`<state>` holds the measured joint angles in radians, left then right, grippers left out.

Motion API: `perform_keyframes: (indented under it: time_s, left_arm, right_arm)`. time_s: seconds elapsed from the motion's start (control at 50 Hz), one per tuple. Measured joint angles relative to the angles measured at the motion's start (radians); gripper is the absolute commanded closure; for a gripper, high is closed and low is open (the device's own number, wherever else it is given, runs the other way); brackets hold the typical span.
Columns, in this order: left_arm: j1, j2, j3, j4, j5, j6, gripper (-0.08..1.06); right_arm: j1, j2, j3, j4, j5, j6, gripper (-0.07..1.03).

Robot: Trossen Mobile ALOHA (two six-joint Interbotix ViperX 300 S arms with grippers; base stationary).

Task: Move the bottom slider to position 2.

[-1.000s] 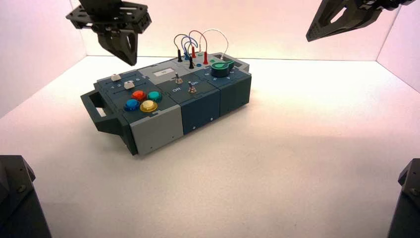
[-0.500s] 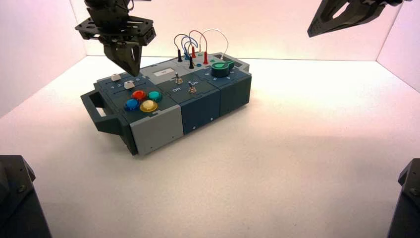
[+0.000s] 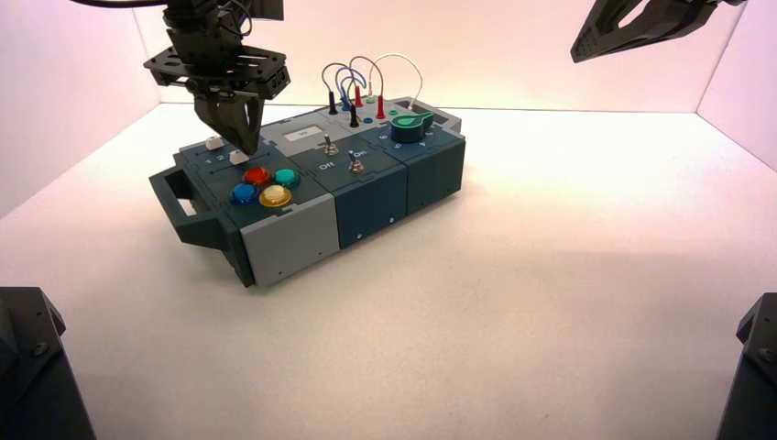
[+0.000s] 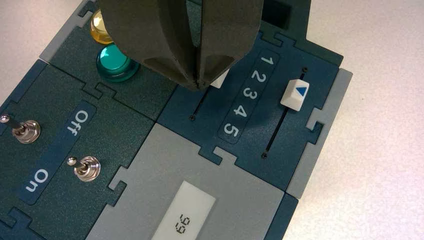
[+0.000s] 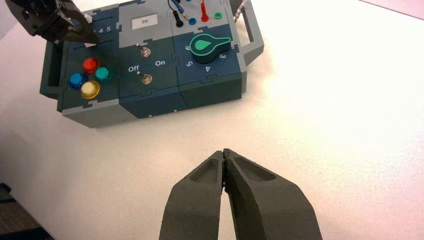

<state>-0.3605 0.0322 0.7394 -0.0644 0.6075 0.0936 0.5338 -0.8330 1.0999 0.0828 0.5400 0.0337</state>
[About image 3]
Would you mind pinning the red dome push button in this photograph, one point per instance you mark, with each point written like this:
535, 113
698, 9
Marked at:
257, 176

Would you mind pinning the blue grey control box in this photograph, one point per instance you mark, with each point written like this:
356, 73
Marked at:
370, 200

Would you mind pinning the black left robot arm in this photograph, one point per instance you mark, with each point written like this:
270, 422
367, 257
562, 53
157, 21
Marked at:
194, 12

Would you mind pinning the blue banana plug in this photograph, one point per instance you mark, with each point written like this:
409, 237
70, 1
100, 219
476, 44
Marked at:
346, 102

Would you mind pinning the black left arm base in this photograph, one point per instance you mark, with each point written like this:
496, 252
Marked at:
36, 376

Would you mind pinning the red banana plug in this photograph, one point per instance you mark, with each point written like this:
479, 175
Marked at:
358, 97
380, 108

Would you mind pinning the white slider knob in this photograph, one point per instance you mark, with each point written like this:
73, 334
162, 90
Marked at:
238, 158
213, 143

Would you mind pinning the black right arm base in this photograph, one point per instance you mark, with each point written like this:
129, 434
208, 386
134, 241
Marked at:
752, 376

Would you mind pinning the teal dome push button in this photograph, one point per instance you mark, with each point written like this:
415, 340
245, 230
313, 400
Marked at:
286, 177

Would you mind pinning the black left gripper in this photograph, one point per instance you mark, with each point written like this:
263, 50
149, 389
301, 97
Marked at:
212, 67

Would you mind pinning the yellow dome push button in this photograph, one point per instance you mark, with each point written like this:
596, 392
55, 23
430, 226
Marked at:
275, 195

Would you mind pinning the blue dome push button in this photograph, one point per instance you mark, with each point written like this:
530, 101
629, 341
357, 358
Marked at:
244, 194

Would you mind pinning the white number display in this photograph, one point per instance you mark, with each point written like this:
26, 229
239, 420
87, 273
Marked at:
303, 133

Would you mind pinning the green rotary pointer knob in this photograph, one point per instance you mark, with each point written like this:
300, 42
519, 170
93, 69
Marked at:
408, 127

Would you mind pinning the metal toggle switch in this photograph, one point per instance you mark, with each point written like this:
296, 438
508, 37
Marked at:
357, 165
329, 147

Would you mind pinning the black banana plug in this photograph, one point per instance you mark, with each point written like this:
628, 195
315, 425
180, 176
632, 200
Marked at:
332, 104
354, 116

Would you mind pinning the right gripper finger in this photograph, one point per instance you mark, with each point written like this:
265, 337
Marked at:
668, 21
598, 21

